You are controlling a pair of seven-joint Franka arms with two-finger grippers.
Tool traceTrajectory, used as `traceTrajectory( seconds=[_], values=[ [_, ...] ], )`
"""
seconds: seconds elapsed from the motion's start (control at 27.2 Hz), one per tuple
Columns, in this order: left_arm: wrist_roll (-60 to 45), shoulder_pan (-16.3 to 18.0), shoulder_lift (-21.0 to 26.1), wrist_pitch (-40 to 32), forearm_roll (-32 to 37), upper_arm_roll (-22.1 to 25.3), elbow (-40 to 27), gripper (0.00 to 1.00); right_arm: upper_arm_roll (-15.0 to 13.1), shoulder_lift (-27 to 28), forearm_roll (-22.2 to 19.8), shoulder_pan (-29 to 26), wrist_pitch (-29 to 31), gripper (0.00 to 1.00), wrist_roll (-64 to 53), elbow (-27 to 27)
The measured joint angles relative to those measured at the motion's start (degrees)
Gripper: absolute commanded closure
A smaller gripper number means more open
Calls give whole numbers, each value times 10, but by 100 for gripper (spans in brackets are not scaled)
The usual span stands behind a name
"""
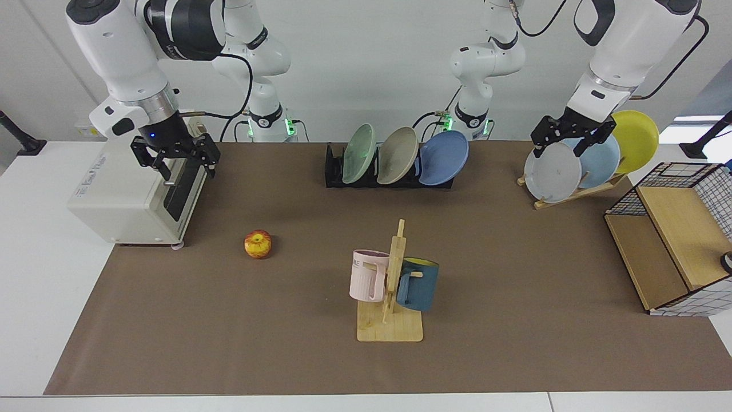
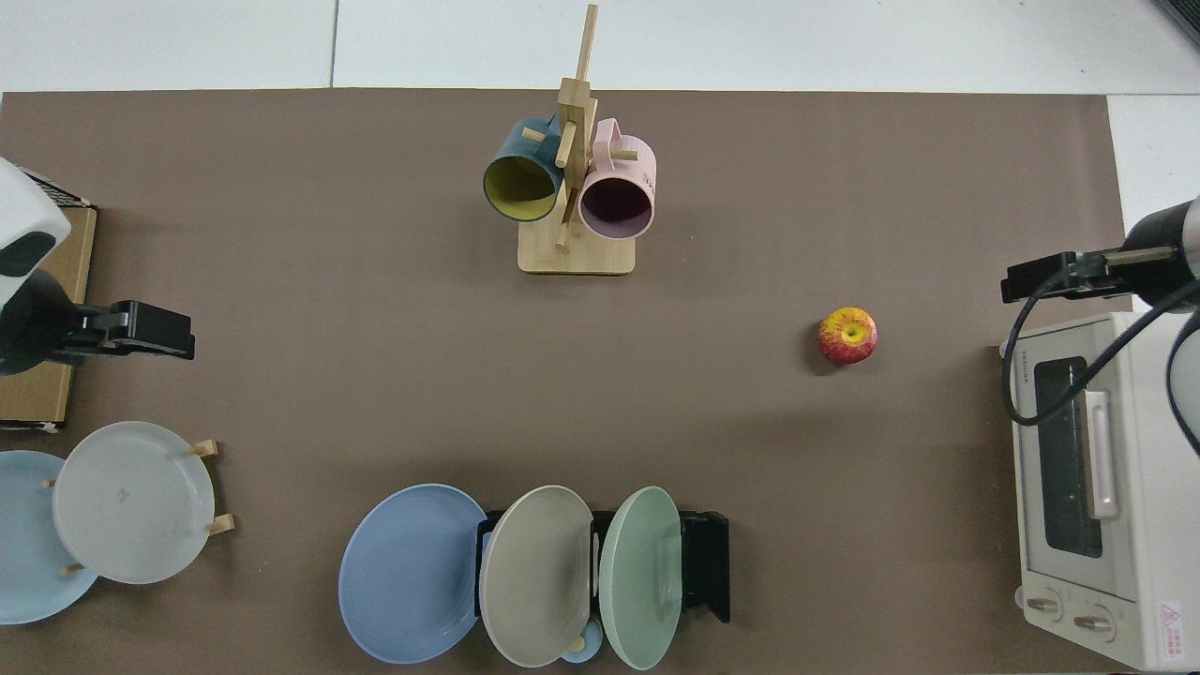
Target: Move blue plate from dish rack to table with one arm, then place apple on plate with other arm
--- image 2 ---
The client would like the wire basket with wooden floor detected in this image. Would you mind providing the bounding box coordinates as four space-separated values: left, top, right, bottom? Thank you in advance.
0 167 98 434

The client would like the dark grey device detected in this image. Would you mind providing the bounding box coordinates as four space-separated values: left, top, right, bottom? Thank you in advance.
1151 0 1200 48

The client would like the pink cup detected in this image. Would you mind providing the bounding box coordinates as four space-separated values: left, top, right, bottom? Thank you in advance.
577 118 657 240

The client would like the small blue round thing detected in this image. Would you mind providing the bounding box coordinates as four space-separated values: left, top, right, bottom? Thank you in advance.
561 619 604 665

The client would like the pale toaster oven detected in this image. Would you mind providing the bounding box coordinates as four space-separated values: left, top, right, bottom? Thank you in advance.
998 312 1200 673

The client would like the dark teal cup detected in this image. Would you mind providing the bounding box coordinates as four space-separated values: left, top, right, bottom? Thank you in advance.
483 115 566 223

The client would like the black dish rack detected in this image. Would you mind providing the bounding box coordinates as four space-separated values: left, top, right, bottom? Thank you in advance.
475 511 730 624

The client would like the red yellow apple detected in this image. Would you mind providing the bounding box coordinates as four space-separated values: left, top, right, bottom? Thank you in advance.
817 307 879 367

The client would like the beige plate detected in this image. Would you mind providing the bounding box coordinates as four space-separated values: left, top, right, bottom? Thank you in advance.
479 485 595 668

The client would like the green plate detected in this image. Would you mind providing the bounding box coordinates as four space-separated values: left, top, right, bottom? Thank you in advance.
600 486 683 671

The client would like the light blue plate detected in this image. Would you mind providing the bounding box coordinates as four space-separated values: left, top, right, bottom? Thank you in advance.
0 450 99 625

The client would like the wooden peg plate rack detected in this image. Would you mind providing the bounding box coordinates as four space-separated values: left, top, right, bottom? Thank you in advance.
42 439 235 575

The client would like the wooden cup stand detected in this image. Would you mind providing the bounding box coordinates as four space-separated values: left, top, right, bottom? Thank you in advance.
517 4 638 276

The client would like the brown table cloth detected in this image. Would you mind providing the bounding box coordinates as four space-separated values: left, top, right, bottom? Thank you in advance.
0 89 1133 675

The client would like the pale grey plate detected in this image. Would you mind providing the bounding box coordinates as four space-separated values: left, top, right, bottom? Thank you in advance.
52 421 217 585

